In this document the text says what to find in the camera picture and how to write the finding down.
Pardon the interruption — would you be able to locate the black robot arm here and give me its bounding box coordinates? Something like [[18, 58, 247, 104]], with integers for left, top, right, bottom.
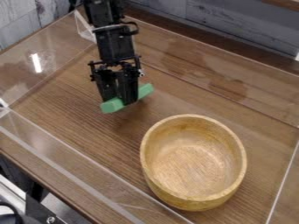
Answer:
[[81, 0, 141, 105]]

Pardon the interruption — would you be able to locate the black metal frame bracket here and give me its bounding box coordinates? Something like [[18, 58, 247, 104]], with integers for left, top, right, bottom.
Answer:
[[25, 194, 68, 224]]

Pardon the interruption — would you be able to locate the clear acrylic front wall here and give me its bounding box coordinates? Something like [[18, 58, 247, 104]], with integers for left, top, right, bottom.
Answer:
[[0, 108, 193, 224]]

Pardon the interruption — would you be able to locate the green rectangular block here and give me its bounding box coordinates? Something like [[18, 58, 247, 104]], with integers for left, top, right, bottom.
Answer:
[[100, 83, 154, 114]]

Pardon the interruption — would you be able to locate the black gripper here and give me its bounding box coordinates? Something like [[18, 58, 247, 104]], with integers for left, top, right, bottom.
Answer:
[[88, 24, 141, 105]]

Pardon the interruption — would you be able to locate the clear acrylic corner bracket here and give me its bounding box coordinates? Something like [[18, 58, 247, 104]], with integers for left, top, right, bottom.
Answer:
[[73, 10, 96, 43]]

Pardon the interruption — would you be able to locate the black cable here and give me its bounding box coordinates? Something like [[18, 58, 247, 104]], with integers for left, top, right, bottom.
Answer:
[[0, 200, 22, 224]]

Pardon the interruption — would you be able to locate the brown wooden bowl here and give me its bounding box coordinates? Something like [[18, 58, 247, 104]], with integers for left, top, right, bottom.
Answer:
[[140, 114, 248, 212]]

